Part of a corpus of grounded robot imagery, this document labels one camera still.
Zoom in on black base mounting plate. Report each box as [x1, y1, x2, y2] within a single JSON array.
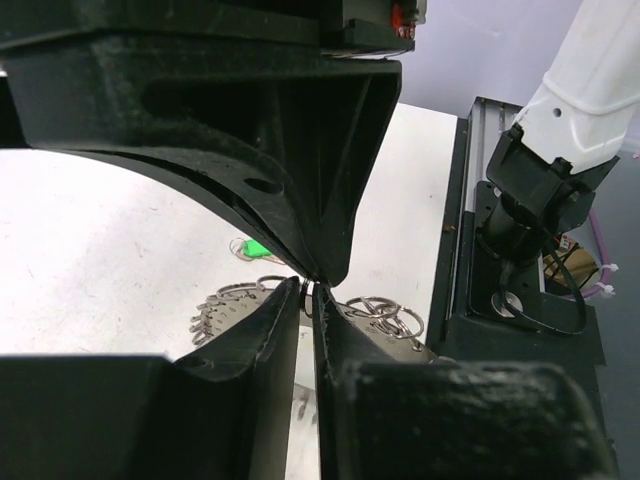
[[429, 97, 609, 381]]

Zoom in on green tag key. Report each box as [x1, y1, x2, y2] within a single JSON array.
[[229, 238, 285, 265]]

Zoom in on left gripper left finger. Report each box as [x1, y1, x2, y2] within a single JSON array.
[[1, 277, 300, 479]]

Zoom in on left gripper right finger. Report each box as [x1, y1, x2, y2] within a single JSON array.
[[312, 285, 618, 479]]

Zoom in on metal disc with keyrings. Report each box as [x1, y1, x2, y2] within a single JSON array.
[[189, 275, 451, 364]]

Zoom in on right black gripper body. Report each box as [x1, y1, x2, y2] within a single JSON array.
[[1, 0, 428, 58]]

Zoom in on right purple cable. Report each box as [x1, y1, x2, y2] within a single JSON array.
[[579, 209, 619, 299]]

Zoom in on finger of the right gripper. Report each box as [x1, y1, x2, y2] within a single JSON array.
[[269, 61, 402, 286], [4, 39, 319, 276]]

